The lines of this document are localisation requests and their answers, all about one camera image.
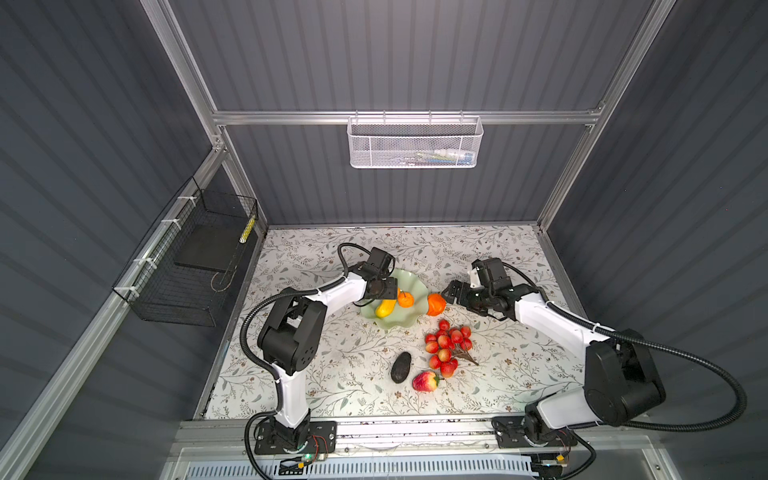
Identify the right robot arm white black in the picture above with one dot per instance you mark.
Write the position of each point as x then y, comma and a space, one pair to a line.
621, 381

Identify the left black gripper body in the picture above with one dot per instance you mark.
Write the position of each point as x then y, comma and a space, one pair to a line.
387, 288

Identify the white wire mesh basket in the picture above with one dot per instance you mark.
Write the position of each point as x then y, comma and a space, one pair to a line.
377, 142

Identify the yellow marker in basket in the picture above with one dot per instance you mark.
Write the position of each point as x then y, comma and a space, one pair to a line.
247, 230

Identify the large orange fake fruit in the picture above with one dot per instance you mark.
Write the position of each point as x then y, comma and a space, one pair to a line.
436, 304

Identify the red fake lychee bunch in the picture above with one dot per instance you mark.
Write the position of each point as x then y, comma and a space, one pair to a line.
449, 346

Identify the tubes in white basket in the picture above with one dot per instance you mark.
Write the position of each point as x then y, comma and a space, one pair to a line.
451, 158

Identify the black pad in basket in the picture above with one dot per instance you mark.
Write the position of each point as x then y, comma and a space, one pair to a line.
210, 248

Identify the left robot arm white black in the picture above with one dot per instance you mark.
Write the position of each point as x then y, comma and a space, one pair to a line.
290, 335

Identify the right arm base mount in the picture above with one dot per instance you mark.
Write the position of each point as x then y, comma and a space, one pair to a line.
518, 431

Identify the red fake peach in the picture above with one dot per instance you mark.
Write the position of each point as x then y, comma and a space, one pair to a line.
426, 381

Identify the small orange fake tangerine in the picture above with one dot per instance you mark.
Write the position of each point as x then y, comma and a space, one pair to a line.
405, 299

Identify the yellow fake mango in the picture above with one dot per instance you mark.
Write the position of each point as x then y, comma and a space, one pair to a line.
385, 308

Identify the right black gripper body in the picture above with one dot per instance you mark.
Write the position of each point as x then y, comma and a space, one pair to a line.
474, 298

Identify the aluminium front rail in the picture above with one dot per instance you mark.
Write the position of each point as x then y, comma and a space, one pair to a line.
413, 434

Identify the green scalloped fruit bowl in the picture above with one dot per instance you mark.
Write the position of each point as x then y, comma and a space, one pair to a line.
401, 317

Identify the dark fake avocado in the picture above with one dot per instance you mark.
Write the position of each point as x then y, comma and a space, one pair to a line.
400, 369

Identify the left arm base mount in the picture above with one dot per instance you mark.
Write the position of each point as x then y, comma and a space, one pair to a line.
273, 438

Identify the black wire basket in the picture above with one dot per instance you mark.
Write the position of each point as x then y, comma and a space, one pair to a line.
190, 270

